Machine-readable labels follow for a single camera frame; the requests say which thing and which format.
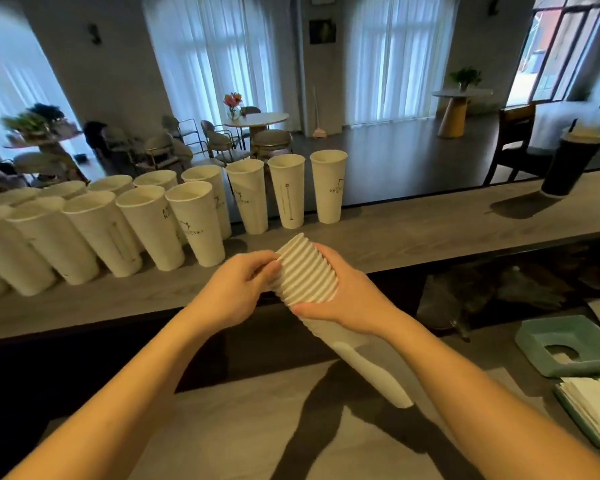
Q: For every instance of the green potted plant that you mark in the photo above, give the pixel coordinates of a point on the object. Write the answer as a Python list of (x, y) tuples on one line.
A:
[(465, 77)]

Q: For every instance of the rows of standing white cups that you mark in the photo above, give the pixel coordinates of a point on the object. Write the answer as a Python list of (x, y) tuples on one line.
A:
[(195, 224)]

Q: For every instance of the nested ribbed paper cup stack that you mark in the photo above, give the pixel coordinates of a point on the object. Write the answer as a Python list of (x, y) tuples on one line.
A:
[(302, 274)]

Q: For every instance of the person's left forearm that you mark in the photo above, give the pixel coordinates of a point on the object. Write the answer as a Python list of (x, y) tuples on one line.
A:
[(115, 409)]

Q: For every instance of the black wall lamp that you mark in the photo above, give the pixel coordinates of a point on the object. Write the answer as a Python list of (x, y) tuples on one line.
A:
[(94, 33)]

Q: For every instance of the dark framed window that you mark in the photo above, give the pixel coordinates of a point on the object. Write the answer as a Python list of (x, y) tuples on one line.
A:
[(555, 49)]

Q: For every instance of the dark wooden chair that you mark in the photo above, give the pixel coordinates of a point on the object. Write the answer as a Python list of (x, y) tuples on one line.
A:
[(517, 139)]

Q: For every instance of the side table with plants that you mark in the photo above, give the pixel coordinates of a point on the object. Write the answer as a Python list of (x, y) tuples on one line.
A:
[(40, 127)]

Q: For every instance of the dark framed picture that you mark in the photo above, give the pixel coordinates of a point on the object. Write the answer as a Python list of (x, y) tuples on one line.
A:
[(322, 31)]

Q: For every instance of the pile of white napkins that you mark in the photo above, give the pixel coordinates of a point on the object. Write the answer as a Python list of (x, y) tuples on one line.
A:
[(595, 404)]

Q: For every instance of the person's right thumb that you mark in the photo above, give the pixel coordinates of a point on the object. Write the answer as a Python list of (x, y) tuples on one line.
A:
[(312, 309)]

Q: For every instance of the metal frame chair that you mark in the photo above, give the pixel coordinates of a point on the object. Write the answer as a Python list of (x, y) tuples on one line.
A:
[(180, 128), (162, 149), (219, 140)]

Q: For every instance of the pink broom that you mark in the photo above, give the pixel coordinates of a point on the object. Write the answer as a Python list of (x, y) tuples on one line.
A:
[(319, 125)]

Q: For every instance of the round table with wooden base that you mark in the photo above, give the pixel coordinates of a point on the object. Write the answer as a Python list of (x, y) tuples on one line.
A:
[(457, 112)]

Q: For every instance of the round white table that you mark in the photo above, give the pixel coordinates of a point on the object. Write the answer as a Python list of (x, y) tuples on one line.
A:
[(260, 119)]

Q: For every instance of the person's right hand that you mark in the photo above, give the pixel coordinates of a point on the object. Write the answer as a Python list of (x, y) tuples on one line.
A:
[(357, 299)]

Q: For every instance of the person's right forearm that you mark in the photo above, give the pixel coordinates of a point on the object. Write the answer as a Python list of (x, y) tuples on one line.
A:
[(480, 404)]

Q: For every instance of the dark drink cup with lid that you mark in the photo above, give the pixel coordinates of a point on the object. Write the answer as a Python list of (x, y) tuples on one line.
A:
[(570, 162)]

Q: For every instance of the person's left thumb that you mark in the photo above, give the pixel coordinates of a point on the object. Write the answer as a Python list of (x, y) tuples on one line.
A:
[(267, 274)]

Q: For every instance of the white sheer curtain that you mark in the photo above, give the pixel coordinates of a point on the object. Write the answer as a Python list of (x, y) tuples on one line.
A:
[(15, 79), (400, 54), (215, 49)]

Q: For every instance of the vase of pink flowers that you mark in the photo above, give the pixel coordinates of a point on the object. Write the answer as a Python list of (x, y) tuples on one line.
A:
[(233, 105)]

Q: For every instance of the dark plastic bag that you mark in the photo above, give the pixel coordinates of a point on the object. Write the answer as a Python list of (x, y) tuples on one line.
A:
[(485, 294)]

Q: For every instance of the person's left hand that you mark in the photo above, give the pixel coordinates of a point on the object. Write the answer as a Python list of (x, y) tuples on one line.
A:
[(227, 292)]

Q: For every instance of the green square tray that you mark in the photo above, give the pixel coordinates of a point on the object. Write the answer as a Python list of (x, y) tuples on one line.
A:
[(587, 339)]

